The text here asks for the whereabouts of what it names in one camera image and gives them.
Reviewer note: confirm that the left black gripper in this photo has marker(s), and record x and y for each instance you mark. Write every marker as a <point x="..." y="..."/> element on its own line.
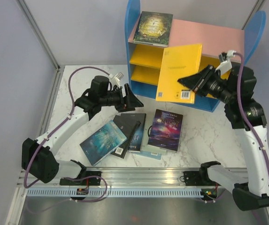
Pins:
<point x="129" y="102"/>

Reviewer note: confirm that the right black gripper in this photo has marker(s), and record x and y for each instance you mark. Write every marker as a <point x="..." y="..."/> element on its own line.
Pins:
<point x="195" y="81"/>

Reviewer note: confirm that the yellow paperback book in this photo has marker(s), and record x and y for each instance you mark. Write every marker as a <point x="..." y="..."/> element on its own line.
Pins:
<point x="178" y="62"/>

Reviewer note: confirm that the dark Wuthering Heights book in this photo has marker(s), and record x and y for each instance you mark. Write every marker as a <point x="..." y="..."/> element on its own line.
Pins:
<point x="136" y="142"/>

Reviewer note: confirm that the purple Robinson Crusoe book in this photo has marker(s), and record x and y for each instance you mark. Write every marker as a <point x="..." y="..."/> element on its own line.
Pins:
<point x="165" y="130"/>

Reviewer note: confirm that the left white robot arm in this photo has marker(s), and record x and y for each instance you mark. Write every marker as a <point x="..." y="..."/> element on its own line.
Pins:
<point x="38" y="155"/>

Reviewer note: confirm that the black notebook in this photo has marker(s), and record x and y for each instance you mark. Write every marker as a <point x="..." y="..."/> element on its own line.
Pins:
<point x="128" y="124"/>

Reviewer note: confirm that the blue shelf with coloured boards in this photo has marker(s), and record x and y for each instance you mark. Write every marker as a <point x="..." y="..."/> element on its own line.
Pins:
<point x="144" y="61"/>

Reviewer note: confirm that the grey book with G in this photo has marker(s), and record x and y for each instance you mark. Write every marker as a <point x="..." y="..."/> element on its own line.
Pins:
<point x="151" y="149"/>

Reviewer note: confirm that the teal blue book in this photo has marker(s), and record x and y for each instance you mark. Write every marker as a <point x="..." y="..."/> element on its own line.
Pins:
<point x="103" y="142"/>

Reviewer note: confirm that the light blue thin book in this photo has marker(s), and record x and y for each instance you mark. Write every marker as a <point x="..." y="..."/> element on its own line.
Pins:
<point x="149" y="155"/>

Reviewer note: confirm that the green gold fantasy book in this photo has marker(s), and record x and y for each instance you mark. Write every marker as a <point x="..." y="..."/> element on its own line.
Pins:
<point x="153" y="29"/>

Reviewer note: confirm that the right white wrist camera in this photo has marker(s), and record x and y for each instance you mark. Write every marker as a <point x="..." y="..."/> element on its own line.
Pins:
<point x="225" y="61"/>

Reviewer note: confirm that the aluminium mounting rail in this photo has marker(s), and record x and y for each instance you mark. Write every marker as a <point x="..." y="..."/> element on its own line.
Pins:
<point x="126" y="177"/>

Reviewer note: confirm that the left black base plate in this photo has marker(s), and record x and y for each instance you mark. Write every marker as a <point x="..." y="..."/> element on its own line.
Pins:
<point x="84" y="179"/>

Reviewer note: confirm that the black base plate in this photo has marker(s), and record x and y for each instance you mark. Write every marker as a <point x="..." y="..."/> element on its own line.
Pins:
<point x="84" y="179"/>
<point x="193" y="178"/>

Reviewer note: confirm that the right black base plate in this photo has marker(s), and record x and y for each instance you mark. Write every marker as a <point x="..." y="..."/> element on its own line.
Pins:
<point x="193" y="178"/>

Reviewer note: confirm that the right aluminium frame post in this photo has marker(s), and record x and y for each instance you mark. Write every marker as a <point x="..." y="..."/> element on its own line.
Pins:
<point x="257" y="7"/>

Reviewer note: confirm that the aluminium frame post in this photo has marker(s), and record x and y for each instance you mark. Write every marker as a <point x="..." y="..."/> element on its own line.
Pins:
<point x="37" y="31"/>
<point x="257" y="7"/>

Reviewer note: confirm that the light blue slotted cable duct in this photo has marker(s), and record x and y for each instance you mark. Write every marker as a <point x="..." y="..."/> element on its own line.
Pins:
<point x="117" y="192"/>

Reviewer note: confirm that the left aluminium frame post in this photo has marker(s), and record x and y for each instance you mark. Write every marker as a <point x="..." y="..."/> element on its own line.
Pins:
<point x="37" y="31"/>

